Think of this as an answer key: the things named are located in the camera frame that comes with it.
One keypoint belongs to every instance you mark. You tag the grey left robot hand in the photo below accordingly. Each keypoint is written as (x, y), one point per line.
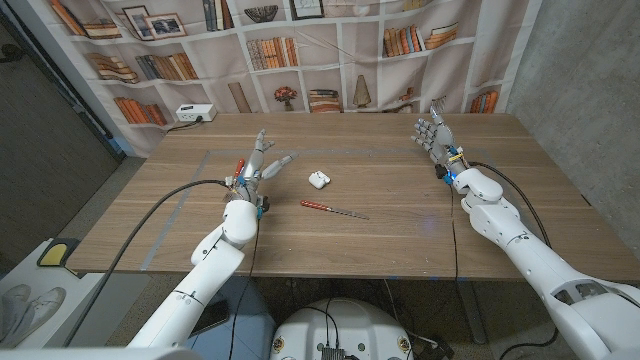
(254, 172)

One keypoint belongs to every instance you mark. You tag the white power strip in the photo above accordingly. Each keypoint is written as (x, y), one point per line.
(196, 112)

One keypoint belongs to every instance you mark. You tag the white sneaker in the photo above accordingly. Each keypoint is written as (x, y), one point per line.
(45, 305)
(12, 305)

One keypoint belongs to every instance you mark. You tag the black smartphone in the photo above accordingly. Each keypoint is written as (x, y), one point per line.
(215, 315)

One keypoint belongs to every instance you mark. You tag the white airpods case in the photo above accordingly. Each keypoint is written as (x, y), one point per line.
(319, 179)

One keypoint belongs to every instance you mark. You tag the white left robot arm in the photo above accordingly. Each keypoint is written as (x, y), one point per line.
(210, 270)

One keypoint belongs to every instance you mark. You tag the black box by torso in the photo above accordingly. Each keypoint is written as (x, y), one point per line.
(440, 350)

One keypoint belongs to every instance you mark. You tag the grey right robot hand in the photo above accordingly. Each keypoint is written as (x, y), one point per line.
(441, 140)

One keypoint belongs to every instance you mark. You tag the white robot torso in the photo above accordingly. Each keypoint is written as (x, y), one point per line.
(345, 330)

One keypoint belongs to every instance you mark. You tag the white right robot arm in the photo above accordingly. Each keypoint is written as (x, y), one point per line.
(525, 250)

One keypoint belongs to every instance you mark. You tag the yellow and black pad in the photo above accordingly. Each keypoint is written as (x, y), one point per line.
(54, 253)

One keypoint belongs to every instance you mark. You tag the white floor platform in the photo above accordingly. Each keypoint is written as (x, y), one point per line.
(100, 310)

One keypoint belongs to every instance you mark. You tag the grey table leg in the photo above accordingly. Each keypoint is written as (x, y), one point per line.
(472, 315)

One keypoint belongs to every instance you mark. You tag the printed bookshelf backdrop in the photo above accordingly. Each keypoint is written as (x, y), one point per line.
(350, 50)

